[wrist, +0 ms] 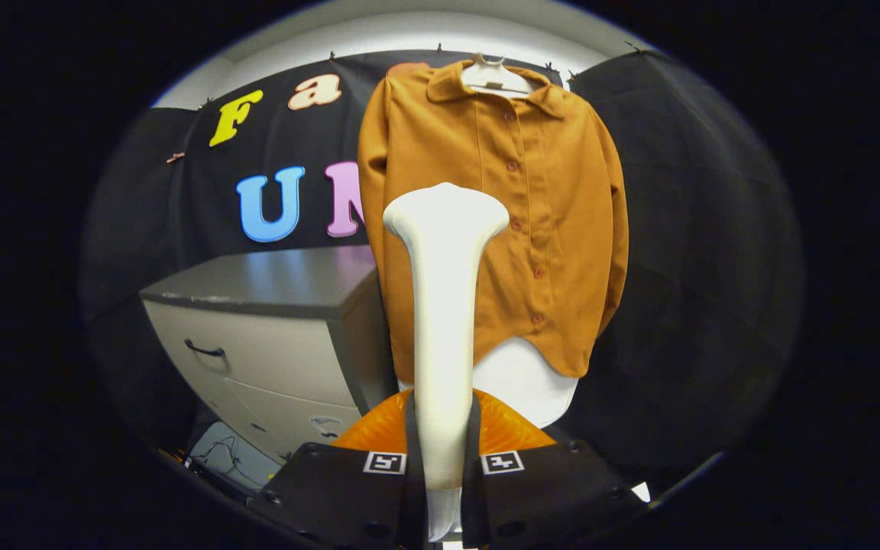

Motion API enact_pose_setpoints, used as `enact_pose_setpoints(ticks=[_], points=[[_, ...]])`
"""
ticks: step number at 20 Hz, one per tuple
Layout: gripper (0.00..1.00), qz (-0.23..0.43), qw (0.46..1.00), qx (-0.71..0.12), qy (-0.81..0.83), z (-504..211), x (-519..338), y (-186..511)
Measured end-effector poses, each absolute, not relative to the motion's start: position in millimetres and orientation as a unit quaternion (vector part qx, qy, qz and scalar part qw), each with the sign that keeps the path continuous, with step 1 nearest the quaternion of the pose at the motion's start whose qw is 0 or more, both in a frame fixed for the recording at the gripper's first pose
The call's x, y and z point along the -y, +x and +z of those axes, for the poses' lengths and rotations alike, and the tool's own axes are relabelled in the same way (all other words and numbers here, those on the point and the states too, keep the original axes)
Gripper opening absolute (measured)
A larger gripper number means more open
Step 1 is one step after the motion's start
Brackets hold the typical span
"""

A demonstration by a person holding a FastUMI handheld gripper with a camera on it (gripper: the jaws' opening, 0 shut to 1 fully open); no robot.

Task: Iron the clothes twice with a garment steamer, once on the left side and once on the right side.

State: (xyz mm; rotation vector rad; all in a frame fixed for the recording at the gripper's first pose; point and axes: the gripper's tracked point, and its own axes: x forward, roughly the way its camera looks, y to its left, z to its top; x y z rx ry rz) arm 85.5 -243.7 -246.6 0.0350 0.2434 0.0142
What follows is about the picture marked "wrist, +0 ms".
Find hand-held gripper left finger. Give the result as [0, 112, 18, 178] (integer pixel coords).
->
[247, 388, 429, 550]

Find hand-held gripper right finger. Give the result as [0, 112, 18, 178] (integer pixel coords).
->
[461, 388, 647, 550]

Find orange button-up shirt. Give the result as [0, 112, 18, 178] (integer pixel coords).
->
[357, 60, 630, 384]

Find grey drawer cabinet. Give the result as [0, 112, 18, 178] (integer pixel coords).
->
[138, 244, 399, 463]

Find black backdrop cloth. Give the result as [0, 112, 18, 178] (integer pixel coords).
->
[81, 47, 806, 490]

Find black floor cables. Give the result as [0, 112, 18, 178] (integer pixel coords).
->
[184, 422, 282, 493]

